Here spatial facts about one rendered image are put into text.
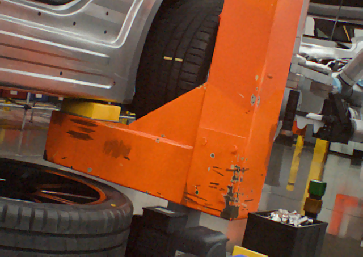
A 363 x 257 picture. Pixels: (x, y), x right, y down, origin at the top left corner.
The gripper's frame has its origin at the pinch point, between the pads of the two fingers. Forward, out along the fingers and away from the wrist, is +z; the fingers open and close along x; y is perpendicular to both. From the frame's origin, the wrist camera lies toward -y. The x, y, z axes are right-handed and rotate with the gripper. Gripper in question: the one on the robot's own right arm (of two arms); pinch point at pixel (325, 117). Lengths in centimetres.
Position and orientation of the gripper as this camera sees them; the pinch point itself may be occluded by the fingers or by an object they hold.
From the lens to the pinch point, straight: 252.8
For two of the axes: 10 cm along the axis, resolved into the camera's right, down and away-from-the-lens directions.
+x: 8.3, 2.1, -5.1
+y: 2.1, -9.8, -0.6
